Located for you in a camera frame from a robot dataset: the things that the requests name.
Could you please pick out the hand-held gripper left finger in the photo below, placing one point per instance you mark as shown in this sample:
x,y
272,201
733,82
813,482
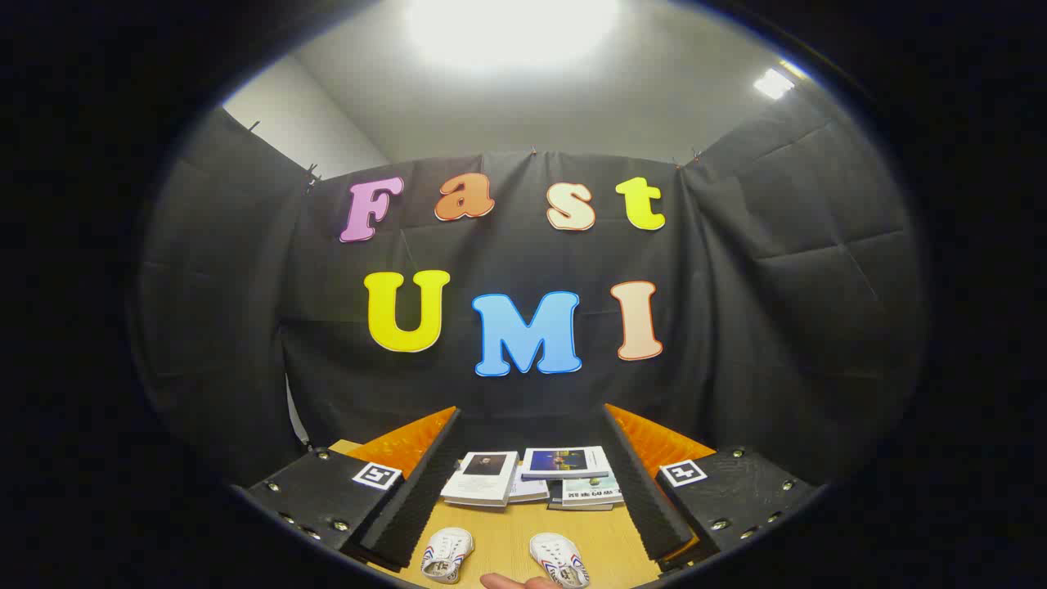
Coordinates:
x,y
417,507

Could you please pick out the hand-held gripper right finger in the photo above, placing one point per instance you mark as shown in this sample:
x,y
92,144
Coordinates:
x,y
646,507

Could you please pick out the white canvas shoe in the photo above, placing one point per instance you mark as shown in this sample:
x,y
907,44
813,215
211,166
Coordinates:
x,y
560,559
446,555

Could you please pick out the book with pale green cover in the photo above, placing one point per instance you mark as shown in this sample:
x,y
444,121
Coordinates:
x,y
593,491

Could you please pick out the white book with portrait cover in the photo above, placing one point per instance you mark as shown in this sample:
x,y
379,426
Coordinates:
x,y
483,474

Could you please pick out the dark book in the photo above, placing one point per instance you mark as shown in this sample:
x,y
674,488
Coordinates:
x,y
554,501

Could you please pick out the book with blue picture cover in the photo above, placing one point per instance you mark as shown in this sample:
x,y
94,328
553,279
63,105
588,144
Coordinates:
x,y
564,460

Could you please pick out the plain white book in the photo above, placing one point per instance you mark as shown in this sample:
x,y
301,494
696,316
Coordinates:
x,y
530,491

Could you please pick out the ceiling light panel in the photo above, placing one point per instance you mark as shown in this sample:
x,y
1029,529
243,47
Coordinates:
x,y
507,24
773,83

